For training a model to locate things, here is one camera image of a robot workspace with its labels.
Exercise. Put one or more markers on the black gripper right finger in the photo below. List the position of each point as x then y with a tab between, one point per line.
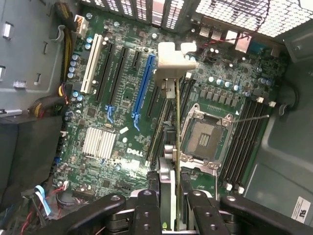
207	215

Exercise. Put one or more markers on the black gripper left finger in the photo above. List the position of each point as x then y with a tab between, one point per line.
146	215

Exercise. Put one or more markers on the metal socket cover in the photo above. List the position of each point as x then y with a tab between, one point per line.
210	166

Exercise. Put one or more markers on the CPU socket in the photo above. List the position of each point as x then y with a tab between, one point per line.
205	139

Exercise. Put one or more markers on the silver finned chipset heatsink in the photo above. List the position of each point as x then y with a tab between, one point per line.
99	143

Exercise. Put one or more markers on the open black PC case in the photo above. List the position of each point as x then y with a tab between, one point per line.
281	159

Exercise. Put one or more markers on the green Dell motherboard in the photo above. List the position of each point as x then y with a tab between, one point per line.
122	117

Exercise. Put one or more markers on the thin metal locking lever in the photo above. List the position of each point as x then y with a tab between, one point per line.
249	118

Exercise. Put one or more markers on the blue expansion slot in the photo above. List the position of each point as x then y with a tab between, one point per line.
144	83

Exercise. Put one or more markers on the black plastic shroud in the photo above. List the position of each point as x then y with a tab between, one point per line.
29	151

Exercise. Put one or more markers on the long black expansion slot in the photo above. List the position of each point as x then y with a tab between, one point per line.
118	76
104	73

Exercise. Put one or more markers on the white expansion slot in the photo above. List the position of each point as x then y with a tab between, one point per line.
91	63

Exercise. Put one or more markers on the white power connector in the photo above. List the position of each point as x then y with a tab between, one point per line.
80	25

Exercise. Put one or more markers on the silver power supply unit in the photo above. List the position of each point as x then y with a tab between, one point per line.
24	49

